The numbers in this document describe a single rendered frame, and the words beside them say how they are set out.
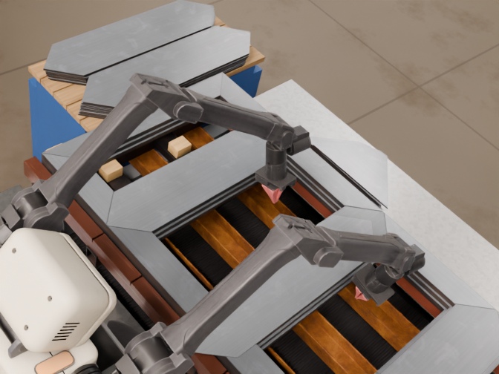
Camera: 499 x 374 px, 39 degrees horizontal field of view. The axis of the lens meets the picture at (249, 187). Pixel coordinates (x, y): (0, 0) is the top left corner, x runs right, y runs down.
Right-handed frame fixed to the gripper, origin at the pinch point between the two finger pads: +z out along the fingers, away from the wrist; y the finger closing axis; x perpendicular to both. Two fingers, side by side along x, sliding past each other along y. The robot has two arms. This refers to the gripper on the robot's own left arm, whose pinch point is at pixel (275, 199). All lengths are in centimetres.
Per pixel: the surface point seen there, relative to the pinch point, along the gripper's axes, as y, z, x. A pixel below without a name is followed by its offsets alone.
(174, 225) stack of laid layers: 21.0, 10.2, 20.4
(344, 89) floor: 104, 81, -167
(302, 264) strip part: -12.1, 16.7, 0.8
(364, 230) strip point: -14.8, 18.1, -24.6
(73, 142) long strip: 61, -3, 27
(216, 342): -15.4, 16.5, 37.5
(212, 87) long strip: 57, 0, -28
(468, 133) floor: 42, 97, -202
